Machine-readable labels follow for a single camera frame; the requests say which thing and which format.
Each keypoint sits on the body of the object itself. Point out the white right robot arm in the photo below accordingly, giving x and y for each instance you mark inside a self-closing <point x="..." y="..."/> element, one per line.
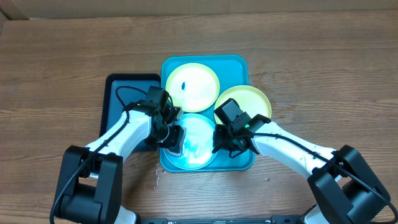
<point x="345" y="188"/>

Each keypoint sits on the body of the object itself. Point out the yellow plate right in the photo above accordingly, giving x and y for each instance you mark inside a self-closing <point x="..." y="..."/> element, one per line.
<point x="250" y="100"/>

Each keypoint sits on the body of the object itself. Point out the blue plastic tray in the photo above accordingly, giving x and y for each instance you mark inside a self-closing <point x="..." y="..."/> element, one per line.
<point x="232" y="71"/>

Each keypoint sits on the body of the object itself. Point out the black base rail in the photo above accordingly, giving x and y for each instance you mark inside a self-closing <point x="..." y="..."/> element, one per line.
<point x="275" y="219"/>

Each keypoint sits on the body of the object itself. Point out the yellow plate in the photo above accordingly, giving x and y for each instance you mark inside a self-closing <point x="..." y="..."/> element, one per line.
<point x="250" y="100"/>
<point x="193" y="86"/>

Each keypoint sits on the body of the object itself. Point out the light blue plate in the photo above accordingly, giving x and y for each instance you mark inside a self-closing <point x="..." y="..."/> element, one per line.
<point x="197" y="145"/>

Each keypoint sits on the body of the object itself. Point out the yellow plate far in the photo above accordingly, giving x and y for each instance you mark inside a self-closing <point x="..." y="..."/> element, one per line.
<point x="193" y="86"/>

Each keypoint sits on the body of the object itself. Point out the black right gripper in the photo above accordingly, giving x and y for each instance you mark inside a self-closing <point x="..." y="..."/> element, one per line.
<point x="224" y="140"/>

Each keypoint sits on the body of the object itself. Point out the brown sponge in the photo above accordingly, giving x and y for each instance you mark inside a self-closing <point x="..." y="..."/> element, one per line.
<point x="175" y="151"/>

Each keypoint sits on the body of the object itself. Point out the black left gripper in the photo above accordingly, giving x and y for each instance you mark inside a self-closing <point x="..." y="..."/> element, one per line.
<point x="177" y="131"/>

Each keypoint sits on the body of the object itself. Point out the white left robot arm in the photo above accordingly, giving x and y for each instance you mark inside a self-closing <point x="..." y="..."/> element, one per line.
<point x="89" y="188"/>

